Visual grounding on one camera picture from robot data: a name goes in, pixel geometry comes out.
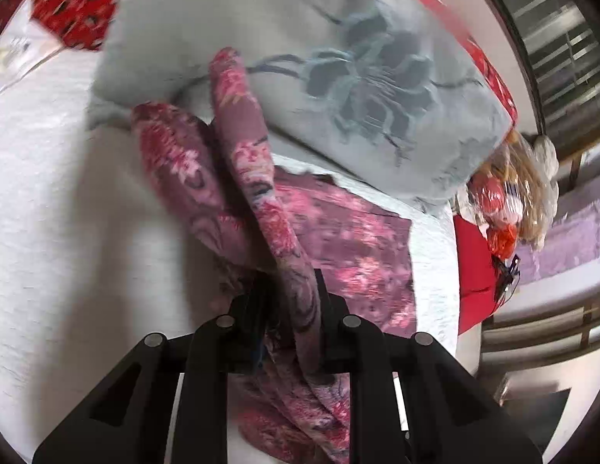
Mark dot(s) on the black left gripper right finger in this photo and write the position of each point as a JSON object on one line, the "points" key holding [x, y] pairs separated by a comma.
{"points": [[410, 399]]}

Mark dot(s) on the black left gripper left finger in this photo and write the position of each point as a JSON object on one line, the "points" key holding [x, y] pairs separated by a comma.
{"points": [[166, 400]]}

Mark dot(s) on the pink floral garment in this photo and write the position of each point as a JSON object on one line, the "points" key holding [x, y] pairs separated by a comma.
{"points": [[219, 178]]}

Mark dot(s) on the white quilted bed cover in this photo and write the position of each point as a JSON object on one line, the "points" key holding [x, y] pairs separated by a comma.
{"points": [[90, 261]]}

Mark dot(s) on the purple bench cushion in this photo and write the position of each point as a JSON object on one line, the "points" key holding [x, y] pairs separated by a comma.
{"points": [[572, 240]]}

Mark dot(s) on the plastic bag with toys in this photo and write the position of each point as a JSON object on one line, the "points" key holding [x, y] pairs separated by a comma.
{"points": [[513, 196]]}

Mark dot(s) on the grey floral cloth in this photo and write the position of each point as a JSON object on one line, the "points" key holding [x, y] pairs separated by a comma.
{"points": [[395, 92]]}

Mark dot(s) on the window with grille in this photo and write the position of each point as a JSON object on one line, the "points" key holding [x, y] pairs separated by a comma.
{"points": [[560, 54]]}

